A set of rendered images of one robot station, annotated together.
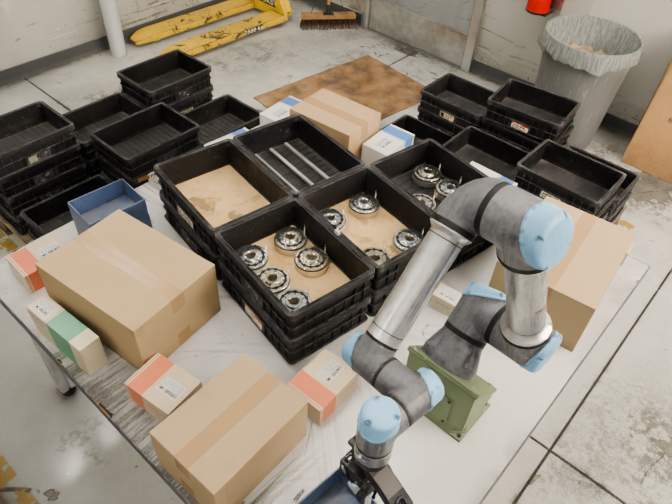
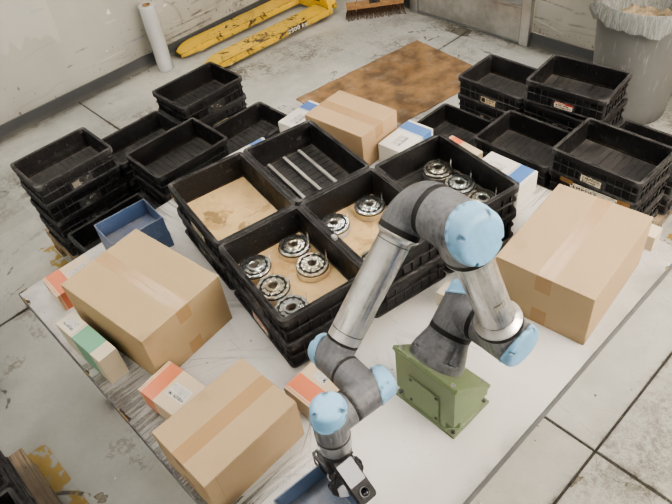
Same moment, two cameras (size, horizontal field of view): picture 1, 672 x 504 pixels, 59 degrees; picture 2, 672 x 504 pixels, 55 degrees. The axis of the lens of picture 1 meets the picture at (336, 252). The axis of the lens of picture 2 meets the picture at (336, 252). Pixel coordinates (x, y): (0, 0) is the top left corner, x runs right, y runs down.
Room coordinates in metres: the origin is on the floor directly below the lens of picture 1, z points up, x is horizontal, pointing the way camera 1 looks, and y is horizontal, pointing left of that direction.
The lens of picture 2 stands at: (-0.11, -0.31, 2.26)
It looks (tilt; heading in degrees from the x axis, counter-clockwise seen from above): 44 degrees down; 13
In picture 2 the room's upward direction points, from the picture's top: 9 degrees counter-clockwise
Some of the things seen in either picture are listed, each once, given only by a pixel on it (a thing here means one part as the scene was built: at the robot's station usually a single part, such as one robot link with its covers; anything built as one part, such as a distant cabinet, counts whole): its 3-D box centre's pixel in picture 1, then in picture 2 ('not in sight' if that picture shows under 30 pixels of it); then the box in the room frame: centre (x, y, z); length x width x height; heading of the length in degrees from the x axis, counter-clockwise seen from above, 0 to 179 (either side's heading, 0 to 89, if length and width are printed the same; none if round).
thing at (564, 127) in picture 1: (522, 138); (571, 117); (2.76, -0.97, 0.37); 0.42 x 0.34 x 0.46; 51
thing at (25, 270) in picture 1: (42, 262); (74, 282); (1.27, 0.93, 0.74); 0.16 x 0.12 x 0.07; 140
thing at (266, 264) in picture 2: (250, 256); (254, 266); (1.24, 0.25, 0.86); 0.10 x 0.10 x 0.01
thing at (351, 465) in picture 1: (367, 463); (335, 455); (0.57, -0.09, 0.96); 0.09 x 0.08 x 0.12; 46
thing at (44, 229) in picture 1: (84, 225); (127, 243); (1.96, 1.16, 0.26); 0.40 x 0.30 x 0.23; 141
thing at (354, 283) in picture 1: (293, 253); (290, 261); (1.21, 0.12, 0.92); 0.40 x 0.30 x 0.02; 41
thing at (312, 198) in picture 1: (370, 227); (372, 229); (1.40, -0.10, 0.87); 0.40 x 0.30 x 0.11; 41
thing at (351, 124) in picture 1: (334, 127); (351, 129); (2.10, 0.04, 0.78); 0.30 x 0.22 x 0.16; 56
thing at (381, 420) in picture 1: (378, 425); (331, 419); (0.56, -0.10, 1.12); 0.09 x 0.08 x 0.11; 134
